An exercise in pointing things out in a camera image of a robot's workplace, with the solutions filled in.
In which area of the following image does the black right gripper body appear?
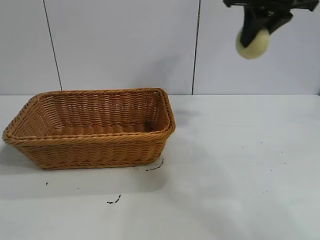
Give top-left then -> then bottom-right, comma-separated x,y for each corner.
222,0 -> 317,13

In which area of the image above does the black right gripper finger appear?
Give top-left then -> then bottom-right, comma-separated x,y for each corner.
265,10 -> 294,34
239,5 -> 264,49

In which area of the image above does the pale yellow egg yolk pastry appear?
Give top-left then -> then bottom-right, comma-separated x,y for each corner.
235,26 -> 271,60

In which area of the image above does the woven wicker basket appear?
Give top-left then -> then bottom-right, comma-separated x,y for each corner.
2,87 -> 177,171

